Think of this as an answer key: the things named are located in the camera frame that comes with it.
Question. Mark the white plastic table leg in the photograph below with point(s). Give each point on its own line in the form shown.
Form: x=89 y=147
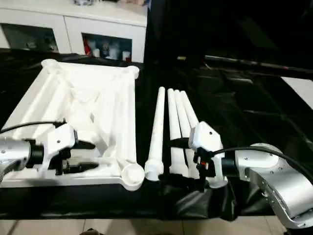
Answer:
x=156 y=137
x=190 y=117
x=174 y=122
x=183 y=122

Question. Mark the white plastic table top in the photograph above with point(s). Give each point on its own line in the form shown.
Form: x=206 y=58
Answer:
x=102 y=93

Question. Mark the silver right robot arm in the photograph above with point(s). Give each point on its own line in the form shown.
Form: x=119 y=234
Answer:
x=274 y=181

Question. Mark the black work mat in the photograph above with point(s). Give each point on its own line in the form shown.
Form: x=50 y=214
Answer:
x=244 y=107

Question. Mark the red bottle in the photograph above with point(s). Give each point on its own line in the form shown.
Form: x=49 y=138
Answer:
x=88 y=47

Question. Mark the dark metal rod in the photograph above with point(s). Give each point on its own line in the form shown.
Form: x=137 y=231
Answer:
x=254 y=63

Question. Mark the white glass-door cabinet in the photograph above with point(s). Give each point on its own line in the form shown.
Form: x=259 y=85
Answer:
x=73 y=24

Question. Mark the white flat board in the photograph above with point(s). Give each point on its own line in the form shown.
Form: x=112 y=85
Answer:
x=301 y=90

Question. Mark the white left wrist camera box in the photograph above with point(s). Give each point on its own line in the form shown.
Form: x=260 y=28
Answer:
x=61 y=139

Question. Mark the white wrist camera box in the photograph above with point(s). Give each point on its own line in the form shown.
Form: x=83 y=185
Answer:
x=61 y=139
x=205 y=137

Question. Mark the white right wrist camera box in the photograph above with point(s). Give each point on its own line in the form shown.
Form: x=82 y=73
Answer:
x=205 y=137

